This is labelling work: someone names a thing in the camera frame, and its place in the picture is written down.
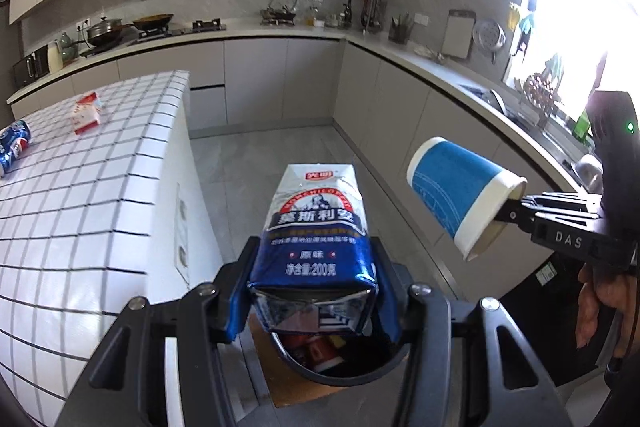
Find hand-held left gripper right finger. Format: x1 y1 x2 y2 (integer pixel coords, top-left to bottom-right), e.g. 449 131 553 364
367 234 573 427

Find hanging rubber gloves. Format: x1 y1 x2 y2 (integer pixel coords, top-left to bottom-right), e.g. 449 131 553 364
510 2 536 52

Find red paper cup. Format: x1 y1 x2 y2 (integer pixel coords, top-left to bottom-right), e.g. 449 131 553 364
300 334 346 370

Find kitchen window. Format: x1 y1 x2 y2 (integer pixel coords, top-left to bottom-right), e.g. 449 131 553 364
505 0 640 132

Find black trash bin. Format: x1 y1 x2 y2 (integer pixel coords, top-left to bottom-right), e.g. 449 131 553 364
270 327 416 389

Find black chopstick holder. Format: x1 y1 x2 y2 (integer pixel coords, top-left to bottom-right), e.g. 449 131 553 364
389 13 415 44

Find small red and white carton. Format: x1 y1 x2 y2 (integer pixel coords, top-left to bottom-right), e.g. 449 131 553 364
70 91 105 136

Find blue milk carton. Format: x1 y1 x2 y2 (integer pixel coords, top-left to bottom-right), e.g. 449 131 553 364
247 163 380 335

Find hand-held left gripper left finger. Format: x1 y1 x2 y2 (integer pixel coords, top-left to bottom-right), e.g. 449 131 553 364
55 234 261 427

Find wok with lid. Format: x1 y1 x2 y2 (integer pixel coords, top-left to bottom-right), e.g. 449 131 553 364
86 16 133 48

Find gas stove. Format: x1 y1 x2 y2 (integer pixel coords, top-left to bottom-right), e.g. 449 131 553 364
127 19 227 42

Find blue and white paper cup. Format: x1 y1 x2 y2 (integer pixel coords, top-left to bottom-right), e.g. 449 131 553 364
406 137 528 263

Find metal kettle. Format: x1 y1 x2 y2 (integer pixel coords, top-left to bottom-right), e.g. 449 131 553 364
260 0 300 26

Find white jug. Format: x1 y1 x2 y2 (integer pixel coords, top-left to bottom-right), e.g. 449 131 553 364
47 41 65 72

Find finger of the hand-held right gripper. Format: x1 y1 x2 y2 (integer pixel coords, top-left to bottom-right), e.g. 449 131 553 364
492 202 537 235
522 191 603 215

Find kitchen sink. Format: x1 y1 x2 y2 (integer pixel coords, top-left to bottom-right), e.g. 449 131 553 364
460 82 531 128

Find induction cooker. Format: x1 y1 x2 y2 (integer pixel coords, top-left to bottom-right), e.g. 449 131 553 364
80 42 126 58

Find frying pan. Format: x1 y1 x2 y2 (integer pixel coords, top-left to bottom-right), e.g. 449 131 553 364
131 13 176 32

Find metal colander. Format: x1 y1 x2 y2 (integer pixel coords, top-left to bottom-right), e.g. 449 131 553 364
472 19 507 65

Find person's right hand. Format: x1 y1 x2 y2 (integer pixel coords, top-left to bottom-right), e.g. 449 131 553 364
575 264 633 358

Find grey cutting board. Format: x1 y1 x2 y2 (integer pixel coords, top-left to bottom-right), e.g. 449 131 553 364
442 9 476 59

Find black microwave oven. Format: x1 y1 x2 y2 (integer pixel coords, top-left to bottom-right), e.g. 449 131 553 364
12 46 51 88

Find blue soda can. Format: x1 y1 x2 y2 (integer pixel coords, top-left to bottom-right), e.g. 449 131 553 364
0 119 32 178

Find utensil holder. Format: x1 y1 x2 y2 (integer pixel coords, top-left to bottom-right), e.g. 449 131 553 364
359 0 387 32

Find wicker basket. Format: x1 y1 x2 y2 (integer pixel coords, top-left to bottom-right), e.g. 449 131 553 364
522 72 563 122

